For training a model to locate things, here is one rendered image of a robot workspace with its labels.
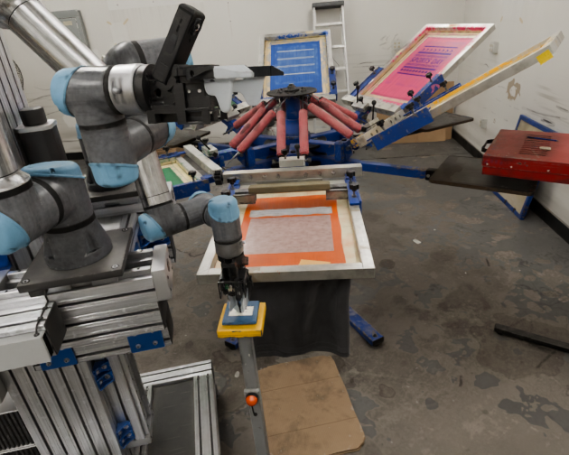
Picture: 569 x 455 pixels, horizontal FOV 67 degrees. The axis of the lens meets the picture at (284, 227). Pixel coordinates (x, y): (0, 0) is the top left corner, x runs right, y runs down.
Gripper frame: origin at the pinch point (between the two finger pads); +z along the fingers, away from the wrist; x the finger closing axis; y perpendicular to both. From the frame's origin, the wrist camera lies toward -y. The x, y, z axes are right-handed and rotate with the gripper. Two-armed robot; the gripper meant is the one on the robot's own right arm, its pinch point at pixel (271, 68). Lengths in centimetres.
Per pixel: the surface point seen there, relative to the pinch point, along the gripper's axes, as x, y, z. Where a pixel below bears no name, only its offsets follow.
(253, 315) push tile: -40, 66, -21
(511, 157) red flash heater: -139, 39, 65
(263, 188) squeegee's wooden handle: -112, 47, -39
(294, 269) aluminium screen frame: -62, 61, -13
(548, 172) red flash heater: -135, 44, 78
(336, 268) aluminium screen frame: -64, 61, 0
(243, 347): -41, 78, -25
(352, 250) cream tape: -82, 62, 3
